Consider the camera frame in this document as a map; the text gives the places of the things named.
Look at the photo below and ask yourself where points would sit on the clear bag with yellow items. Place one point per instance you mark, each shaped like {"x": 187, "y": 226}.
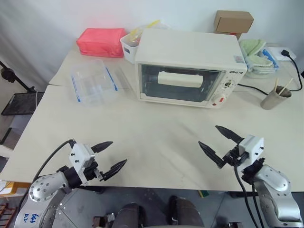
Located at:
{"x": 152, "y": 25}

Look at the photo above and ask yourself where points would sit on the white toaster oven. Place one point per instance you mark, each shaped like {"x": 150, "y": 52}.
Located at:
{"x": 185, "y": 47}

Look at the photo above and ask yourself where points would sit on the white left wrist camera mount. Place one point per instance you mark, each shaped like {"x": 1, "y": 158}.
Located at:
{"x": 79, "y": 156}

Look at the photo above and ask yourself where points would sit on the white power strip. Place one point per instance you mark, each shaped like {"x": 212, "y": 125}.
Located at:
{"x": 275, "y": 51}

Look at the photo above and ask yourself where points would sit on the white plastic basket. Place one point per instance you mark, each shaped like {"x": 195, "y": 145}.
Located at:
{"x": 129, "y": 51}

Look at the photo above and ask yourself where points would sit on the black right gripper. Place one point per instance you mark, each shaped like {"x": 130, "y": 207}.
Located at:
{"x": 234, "y": 158}

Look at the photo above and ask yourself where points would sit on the glass oven door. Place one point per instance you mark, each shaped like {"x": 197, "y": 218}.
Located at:
{"x": 180, "y": 92}

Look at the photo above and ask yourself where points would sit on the pink plastic box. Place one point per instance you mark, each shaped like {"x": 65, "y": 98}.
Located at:
{"x": 101, "y": 41}

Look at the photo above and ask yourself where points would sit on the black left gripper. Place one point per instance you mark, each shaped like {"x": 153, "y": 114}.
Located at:
{"x": 93, "y": 171}

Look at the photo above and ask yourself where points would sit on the small green yellow object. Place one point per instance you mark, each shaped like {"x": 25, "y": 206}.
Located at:
{"x": 203, "y": 193}

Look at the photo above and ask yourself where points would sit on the green fluffy cloth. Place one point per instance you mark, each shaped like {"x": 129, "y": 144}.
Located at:
{"x": 253, "y": 46}
{"x": 259, "y": 61}

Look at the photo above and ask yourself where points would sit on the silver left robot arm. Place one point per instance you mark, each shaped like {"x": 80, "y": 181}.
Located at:
{"x": 42, "y": 187}

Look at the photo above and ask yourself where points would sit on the grey metal cup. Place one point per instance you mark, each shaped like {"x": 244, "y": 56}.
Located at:
{"x": 273, "y": 101}

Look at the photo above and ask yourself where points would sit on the wooden chopstick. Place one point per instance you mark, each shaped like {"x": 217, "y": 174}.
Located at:
{"x": 276, "y": 85}
{"x": 287, "y": 85}

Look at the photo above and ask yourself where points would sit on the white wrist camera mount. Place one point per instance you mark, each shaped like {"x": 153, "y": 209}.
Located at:
{"x": 79, "y": 156}
{"x": 251, "y": 146}

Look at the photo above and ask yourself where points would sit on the black mesh tray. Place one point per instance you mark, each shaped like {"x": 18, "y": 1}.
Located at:
{"x": 21, "y": 103}

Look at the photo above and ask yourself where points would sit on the dark rounded shape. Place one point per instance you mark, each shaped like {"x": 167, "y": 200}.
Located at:
{"x": 129, "y": 215}
{"x": 186, "y": 212}

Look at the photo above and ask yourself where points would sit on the brown cardboard box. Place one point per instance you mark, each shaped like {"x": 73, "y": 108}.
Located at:
{"x": 234, "y": 21}

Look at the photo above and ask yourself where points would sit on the white oven dial knob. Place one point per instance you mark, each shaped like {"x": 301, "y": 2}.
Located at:
{"x": 228, "y": 84}

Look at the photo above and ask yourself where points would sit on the blue white pack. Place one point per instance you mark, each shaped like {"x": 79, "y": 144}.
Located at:
{"x": 270, "y": 58}

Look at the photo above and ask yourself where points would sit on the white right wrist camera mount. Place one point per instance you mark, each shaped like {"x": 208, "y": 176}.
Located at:
{"x": 251, "y": 146}

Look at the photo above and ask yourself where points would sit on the clear container with blue clips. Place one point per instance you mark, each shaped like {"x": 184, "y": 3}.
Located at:
{"x": 92, "y": 88}

